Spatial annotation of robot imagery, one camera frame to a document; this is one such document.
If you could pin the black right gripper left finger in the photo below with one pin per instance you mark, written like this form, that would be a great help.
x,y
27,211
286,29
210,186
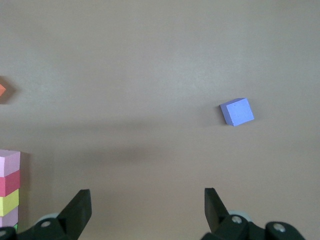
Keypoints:
x,y
75,217

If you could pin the green foam block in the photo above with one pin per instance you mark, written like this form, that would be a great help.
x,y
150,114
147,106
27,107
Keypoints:
x,y
15,227

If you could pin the orange foam block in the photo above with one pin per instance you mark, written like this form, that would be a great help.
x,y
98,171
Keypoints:
x,y
2,89

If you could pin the pink foam block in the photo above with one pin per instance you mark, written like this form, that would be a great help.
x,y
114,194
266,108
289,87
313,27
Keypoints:
x,y
8,162
8,218

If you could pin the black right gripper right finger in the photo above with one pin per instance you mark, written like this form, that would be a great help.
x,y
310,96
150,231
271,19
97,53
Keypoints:
x,y
217,215

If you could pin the yellow foam block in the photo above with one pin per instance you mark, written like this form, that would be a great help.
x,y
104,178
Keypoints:
x,y
8,202

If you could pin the red foam block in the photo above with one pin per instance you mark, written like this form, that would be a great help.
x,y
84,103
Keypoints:
x,y
8,183

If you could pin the brown table cover sheet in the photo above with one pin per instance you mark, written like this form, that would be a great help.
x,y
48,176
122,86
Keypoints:
x,y
150,62

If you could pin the purple foam block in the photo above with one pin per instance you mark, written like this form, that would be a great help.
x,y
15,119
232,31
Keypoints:
x,y
238,113

